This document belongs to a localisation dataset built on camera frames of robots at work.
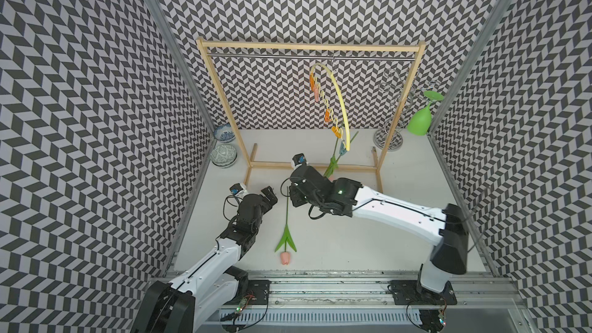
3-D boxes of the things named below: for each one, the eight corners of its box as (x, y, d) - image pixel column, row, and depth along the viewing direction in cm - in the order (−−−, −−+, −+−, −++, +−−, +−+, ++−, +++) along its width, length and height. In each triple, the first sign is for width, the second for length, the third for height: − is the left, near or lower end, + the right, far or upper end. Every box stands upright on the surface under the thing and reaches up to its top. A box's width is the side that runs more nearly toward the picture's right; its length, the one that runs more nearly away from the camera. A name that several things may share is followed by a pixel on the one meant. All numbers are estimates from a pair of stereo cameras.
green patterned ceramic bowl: (210, 171, 104) (206, 165, 100) (216, 150, 111) (214, 144, 108) (236, 171, 104) (233, 165, 100) (241, 150, 111) (238, 144, 108)
